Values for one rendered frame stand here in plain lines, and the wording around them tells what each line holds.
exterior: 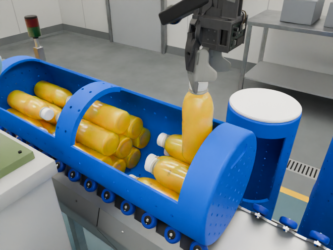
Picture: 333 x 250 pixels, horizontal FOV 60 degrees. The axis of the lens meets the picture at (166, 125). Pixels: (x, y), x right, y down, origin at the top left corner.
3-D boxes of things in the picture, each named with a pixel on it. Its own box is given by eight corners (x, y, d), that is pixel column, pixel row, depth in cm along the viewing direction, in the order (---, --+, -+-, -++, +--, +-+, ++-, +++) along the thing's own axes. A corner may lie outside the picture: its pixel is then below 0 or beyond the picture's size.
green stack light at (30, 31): (33, 37, 149) (30, 28, 146) (26, 35, 152) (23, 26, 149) (44, 35, 153) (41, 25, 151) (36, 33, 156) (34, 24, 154)
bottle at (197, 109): (216, 154, 70) (221, 83, 61) (200, 169, 66) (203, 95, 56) (192, 144, 74) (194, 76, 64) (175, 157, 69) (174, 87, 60)
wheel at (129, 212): (135, 203, 78) (138, 202, 79) (122, 195, 80) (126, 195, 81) (129, 218, 78) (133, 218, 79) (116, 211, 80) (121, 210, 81)
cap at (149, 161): (153, 173, 74) (147, 171, 75) (159, 159, 74) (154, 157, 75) (146, 171, 70) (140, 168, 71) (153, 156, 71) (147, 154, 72)
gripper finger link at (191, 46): (189, 73, 53) (196, 23, 50) (182, 71, 54) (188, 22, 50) (201, 69, 57) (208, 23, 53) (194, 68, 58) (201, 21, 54)
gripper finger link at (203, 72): (208, 102, 54) (218, 53, 50) (182, 94, 57) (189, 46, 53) (216, 99, 57) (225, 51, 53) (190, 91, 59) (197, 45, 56)
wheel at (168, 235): (181, 230, 70) (185, 229, 72) (166, 221, 72) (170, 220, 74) (175, 247, 70) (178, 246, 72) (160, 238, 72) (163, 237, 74)
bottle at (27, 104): (3, 106, 101) (34, 123, 92) (8, 87, 100) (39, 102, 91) (22, 108, 107) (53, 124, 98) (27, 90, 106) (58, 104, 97)
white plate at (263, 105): (225, 87, 128) (225, 89, 128) (234, 119, 104) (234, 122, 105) (289, 88, 126) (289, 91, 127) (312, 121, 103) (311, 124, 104)
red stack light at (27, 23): (30, 28, 146) (28, 20, 144) (23, 26, 149) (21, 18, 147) (41, 25, 150) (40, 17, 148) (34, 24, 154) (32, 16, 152)
